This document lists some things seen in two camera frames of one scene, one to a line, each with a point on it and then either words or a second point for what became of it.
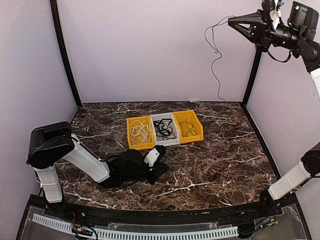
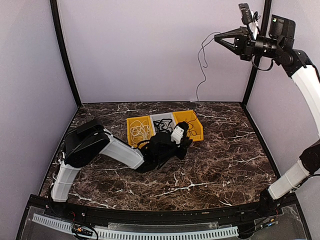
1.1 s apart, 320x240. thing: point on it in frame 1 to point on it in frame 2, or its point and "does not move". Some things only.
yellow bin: [190, 128] does not move
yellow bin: [140, 135] does not move
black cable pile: [216, 50] to [201, 51]
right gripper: [261, 33] to [244, 46]
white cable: [138, 130] does not move
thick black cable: [163, 129] does not move
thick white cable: [140, 134] does not move
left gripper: [157, 172] to [185, 144]
